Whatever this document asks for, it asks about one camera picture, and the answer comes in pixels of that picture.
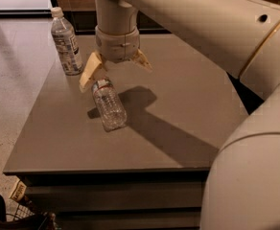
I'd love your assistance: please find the clear crinkled water bottle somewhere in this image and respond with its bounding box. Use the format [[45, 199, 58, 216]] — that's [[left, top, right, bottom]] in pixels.
[[91, 79, 128, 131]]

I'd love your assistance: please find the grey drawer cabinet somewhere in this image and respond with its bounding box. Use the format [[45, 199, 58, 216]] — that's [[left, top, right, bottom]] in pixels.
[[4, 34, 247, 230]]

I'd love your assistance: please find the black wire basket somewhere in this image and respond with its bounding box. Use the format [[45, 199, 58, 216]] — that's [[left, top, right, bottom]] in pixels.
[[0, 195, 56, 230]]

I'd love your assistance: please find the tan paper packet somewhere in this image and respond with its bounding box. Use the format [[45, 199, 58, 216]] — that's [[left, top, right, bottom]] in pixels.
[[10, 180, 27, 202]]

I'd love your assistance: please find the labelled upright water bottle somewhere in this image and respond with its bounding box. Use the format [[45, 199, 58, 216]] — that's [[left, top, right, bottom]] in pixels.
[[51, 7, 83, 76]]

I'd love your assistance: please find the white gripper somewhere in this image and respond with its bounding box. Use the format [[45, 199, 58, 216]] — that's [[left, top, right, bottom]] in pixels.
[[79, 27, 152, 93]]

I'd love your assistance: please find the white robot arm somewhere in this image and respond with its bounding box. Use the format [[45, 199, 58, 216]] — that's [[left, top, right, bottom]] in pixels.
[[80, 0, 280, 230]]

